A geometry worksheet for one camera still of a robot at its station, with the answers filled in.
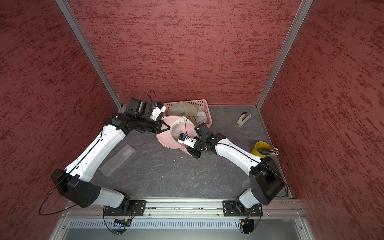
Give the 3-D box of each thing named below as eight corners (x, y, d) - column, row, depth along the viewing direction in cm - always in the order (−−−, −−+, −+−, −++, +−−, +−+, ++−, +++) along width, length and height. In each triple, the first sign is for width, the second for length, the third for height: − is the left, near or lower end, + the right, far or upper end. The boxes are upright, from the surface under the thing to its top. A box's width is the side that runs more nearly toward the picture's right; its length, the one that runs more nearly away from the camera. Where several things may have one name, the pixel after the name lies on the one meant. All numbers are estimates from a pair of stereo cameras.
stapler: (233, 122, 113) (234, 120, 111) (243, 113, 120) (244, 110, 117) (240, 127, 110) (241, 125, 108) (250, 117, 117) (251, 114, 114)
